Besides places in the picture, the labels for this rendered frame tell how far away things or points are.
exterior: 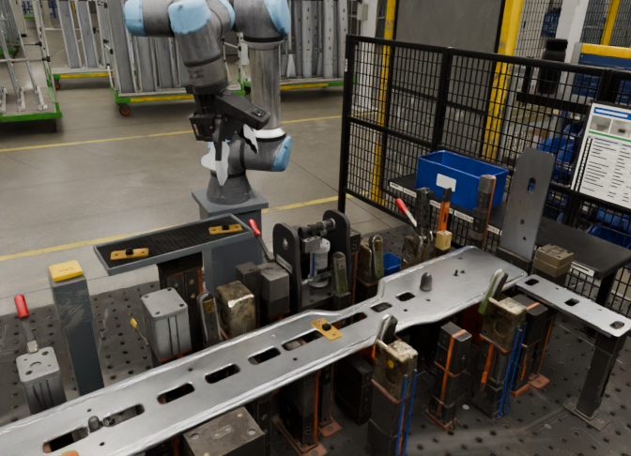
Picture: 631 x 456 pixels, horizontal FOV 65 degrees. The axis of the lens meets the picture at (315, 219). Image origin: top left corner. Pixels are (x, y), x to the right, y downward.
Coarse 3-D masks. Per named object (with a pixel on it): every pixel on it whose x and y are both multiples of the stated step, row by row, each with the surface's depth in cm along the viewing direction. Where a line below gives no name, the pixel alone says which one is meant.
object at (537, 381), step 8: (544, 304) 138; (552, 312) 139; (552, 320) 142; (544, 328) 140; (544, 336) 142; (536, 344) 143; (544, 344) 145; (536, 352) 144; (544, 352) 147; (536, 360) 146; (536, 368) 148; (536, 376) 149; (544, 376) 150; (536, 384) 147; (544, 384) 147
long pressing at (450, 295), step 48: (384, 288) 138; (432, 288) 138; (480, 288) 139; (240, 336) 117; (288, 336) 118; (144, 384) 102; (192, 384) 103; (240, 384) 103; (0, 432) 90; (48, 432) 91; (96, 432) 91; (144, 432) 91
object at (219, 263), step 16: (192, 192) 171; (256, 192) 173; (208, 208) 159; (224, 208) 160; (240, 208) 161; (256, 208) 164; (256, 224) 168; (256, 240) 170; (208, 256) 172; (224, 256) 167; (240, 256) 170; (256, 256) 173; (208, 272) 176; (224, 272) 169; (208, 288) 180
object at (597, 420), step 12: (612, 324) 127; (600, 336) 127; (612, 336) 124; (624, 336) 125; (600, 348) 127; (612, 348) 125; (600, 360) 128; (612, 360) 128; (588, 372) 132; (600, 372) 129; (588, 384) 133; (600, 384) 130; (588, 396) 134; (600, 396) 135; (576, 408) 138; (588, 408) 134; (588, 420) 135; (600, 420) 135
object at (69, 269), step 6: (60, 264) 114; (66, 264) 114; (72, 264) 114; (78, 264) 114; (54, 270) 111; (60, 270) 111; (66, 270) 111; (72, 270) 111; (78, 270) 112; (54, 276) 109; (60, 276) 109; (66, 276) 110; (72, 276) 111
